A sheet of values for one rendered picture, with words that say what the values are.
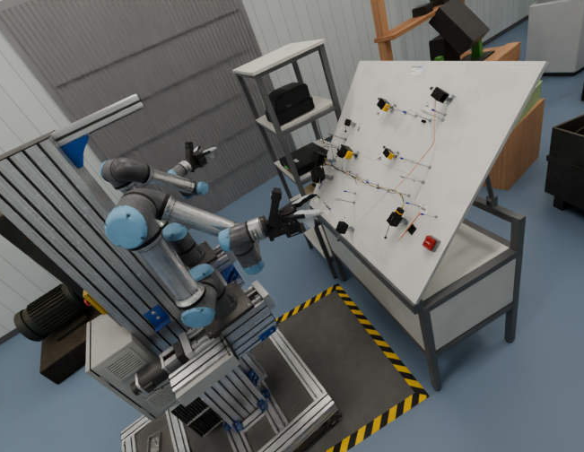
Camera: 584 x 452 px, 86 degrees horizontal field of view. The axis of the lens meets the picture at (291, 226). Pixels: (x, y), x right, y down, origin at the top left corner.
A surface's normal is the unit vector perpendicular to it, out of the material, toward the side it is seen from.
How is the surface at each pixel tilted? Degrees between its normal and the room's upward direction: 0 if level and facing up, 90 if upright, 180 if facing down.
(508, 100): 50
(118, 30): 90
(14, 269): 90
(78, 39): 90
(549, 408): 0
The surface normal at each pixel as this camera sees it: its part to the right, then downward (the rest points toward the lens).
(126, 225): 0.07, 0.44
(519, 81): -0.89, -0.13
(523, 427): -0.34, -0.77
